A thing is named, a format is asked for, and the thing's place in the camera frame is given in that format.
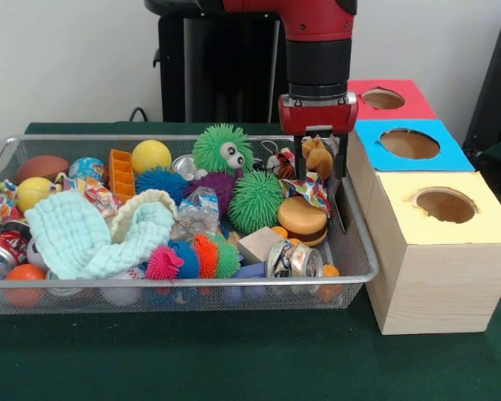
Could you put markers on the multicolour fuzzy caterpillar toy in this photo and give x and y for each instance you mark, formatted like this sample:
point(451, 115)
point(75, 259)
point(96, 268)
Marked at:
point(192, 259)

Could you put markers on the yellow ball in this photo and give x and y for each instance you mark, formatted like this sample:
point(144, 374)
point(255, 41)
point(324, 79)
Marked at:
point(152, 156)

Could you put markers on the green fuzzy toy with eyes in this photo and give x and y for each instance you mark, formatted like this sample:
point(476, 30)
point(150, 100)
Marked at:
point(213, 146)

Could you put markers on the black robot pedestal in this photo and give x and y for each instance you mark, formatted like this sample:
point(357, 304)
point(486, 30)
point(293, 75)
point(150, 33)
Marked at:
point(217, 62)

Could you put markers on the white multicolour dotted cloth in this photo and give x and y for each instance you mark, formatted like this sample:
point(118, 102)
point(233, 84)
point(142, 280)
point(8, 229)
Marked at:
point(309, 190)

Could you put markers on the wooden box with three holes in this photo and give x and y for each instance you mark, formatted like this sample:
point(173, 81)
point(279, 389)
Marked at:
point(442, 284)

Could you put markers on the black chair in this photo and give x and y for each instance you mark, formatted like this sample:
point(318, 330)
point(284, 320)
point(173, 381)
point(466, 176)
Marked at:
point(497, 83)

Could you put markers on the foam burger toy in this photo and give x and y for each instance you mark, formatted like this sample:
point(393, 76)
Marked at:
point(302, 219)

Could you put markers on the crushed drink can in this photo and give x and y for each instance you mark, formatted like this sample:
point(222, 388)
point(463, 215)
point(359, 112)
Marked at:
point(294, 261)

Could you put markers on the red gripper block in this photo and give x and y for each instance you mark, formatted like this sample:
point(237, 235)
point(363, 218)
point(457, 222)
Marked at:
point(317, 117)

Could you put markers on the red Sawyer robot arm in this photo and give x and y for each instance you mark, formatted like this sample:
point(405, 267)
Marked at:
point(317, 42)

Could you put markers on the green fuzzy ball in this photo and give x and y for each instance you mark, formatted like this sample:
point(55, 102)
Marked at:
point(254, 202)

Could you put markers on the blue spiky ball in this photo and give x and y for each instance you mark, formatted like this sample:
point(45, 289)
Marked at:
point(163, 181)

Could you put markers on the mint green cloth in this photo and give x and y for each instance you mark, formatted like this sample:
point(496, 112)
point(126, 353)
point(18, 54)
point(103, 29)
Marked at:
point(71, 238)

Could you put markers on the brown plush animal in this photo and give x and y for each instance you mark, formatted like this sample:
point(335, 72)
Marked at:
point(319, 158)

